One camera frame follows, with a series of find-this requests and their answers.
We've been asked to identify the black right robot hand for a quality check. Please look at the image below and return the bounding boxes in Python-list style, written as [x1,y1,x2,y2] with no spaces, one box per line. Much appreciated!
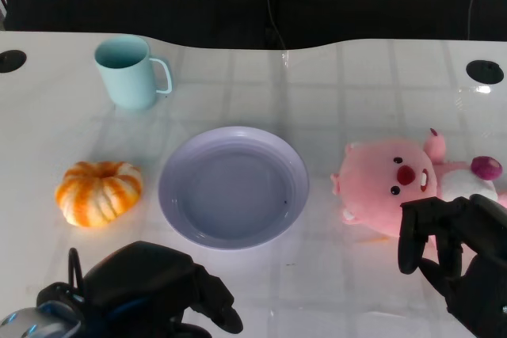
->
[397,194,507,338]

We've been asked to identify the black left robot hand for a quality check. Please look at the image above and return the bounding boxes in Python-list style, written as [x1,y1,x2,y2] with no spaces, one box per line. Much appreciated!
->
[67,241,244,338]

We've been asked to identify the pink plush beaver doll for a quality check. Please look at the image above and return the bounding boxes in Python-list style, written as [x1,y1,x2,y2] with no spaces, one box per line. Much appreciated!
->
[330,127,504,238]

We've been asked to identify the lavender round plate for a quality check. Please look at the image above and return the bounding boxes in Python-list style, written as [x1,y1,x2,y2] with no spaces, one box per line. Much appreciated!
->
[158,126,310,252]

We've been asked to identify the orange striped pumpkin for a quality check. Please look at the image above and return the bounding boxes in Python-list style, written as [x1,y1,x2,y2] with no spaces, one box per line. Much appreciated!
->
[54,161,143,229]

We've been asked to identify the black table grommet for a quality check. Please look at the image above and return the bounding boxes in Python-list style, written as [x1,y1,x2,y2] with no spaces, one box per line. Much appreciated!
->
[465,59,505,85]
[0,49,28,74]

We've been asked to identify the light blue mug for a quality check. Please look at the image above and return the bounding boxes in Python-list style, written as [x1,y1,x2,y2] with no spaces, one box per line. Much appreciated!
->
[93,34,173,111]

